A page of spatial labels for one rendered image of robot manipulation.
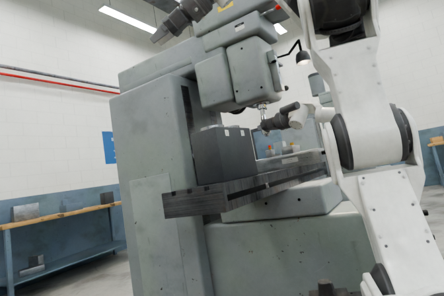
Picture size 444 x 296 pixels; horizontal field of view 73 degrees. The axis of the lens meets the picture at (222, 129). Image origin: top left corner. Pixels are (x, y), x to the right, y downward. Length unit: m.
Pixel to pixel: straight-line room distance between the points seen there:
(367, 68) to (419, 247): 0.40
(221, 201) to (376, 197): 0.39
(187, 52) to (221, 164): 0.87
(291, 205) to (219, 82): 0.69
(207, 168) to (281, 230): 0.49
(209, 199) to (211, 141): 0.23
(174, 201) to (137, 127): 0.84
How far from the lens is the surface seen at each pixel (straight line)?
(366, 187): 0.77
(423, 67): 8.08
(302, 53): 1.56
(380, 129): 0.76
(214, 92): 1.55
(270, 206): 1.37
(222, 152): 1.02
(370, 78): 0.80
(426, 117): 7.93
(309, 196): 1.30
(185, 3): 0.99
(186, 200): 0.94
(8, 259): 4.33
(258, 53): 1.50
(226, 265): 1.56
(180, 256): 1.61
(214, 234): 1.55
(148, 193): 1.68
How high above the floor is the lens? 0.98
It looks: 9 degrees up
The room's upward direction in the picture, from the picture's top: 10 degrees counter-clockwise
